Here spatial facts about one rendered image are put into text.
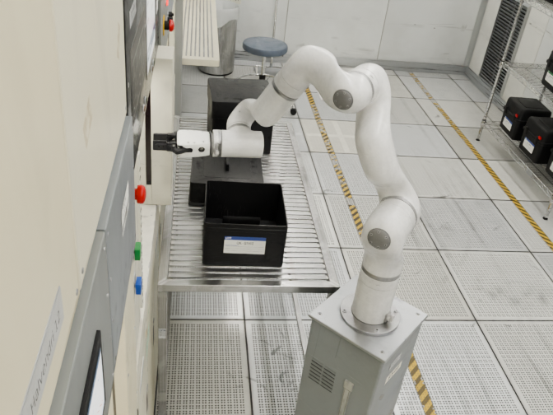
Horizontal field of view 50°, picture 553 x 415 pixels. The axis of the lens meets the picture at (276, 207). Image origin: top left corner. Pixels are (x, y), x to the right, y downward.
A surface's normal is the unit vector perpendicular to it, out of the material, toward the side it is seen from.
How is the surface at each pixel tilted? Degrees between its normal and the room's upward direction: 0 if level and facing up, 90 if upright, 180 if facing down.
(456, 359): 0
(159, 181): 90
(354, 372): 90
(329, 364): 90
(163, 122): 90
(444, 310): 0
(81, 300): 0
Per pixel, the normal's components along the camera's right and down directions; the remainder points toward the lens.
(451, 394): 0.11, -0.84
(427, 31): 0.11, 0.55
